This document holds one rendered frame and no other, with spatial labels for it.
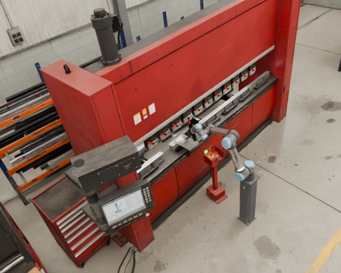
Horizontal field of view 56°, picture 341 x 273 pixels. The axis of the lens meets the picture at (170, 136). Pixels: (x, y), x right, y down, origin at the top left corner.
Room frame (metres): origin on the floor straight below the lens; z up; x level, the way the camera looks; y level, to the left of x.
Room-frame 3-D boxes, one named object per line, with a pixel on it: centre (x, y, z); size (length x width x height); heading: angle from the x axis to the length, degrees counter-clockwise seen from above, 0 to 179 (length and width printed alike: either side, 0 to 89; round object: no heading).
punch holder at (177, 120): (3.13, -0.08, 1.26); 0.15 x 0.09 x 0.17; 130
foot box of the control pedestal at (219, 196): (2.96, -0.52, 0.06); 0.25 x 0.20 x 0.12; 30
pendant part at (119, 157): (1.93, 0.54, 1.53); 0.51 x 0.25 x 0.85; 112
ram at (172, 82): (3.57, -0.59, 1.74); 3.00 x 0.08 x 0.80; 130
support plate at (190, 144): (3.04, -0.19, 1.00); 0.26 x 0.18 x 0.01; 40
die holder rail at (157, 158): (2.80, 0.33, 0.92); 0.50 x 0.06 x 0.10; 130
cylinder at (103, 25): (2.91, 0.40, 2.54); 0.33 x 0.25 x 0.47; 130
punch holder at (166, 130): (3.00, 0.08, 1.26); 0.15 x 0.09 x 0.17; 130
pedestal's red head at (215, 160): (2.99, -0.51, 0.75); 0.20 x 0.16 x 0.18; 120
